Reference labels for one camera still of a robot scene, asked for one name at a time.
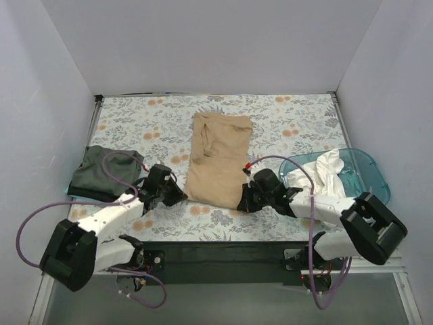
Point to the teal folded t shirt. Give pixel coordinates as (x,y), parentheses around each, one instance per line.
(79,198)

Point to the black folded t shirt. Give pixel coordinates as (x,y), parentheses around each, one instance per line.
(100,196)

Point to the tan t shirt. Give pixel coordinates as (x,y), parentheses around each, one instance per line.
(219,148)

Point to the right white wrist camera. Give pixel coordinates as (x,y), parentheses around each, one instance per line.
(247,170)

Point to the floral table cloth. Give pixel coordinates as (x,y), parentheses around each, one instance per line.
(160,129)

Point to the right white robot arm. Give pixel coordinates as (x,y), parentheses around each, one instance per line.
(368,228)

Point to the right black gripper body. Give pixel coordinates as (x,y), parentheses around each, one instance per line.
(252,197)

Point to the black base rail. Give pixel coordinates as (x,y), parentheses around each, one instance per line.
(216,262)

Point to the teal plastic basket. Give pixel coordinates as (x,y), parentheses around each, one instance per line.
(360,173)

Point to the white t shirt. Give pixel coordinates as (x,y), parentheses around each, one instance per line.
(324,173)

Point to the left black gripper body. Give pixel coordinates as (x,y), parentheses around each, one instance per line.
(171,193)

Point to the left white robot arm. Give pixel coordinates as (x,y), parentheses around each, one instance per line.
(78,249)

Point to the dark grey folded t shirt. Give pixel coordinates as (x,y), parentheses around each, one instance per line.
(107,170)

